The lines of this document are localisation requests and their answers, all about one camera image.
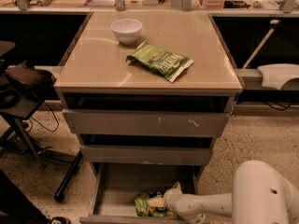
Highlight grey open bottom drawer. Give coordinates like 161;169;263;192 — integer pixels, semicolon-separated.
79;163;197;224

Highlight grey three-drawer cabinet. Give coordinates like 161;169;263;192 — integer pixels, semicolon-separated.
53;10;244;224

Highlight dark brown bag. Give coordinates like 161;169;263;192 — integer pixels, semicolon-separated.
5;62;56;99

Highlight grey middle drawer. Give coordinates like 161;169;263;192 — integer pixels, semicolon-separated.
80;145;211;166

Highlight person's dark shoe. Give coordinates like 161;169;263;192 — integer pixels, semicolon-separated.
48;217;71;224

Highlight green rice chip bag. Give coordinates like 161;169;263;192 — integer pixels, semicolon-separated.
135;190;178;218

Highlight grey top drawer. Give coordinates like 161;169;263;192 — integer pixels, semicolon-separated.
63;109;228;137

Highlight black cable on floor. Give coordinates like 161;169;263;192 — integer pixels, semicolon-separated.
21;102;60;134

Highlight green kettle chip bag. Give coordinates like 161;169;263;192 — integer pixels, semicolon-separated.
126;41;193;83

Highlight white diagonal rod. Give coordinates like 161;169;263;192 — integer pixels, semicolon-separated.
242;19;281;69

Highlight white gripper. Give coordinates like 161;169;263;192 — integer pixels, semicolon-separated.
147;181;186;217

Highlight person's dark trouser leg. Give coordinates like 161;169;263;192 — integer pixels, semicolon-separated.
0;170;49;224

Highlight white ceramic bowl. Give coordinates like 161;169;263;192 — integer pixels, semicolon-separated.
111;19;143;45

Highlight black office chair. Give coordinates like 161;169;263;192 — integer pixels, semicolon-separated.
0;40;84;203

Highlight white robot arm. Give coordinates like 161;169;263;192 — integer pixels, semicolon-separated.
148;160;299;224

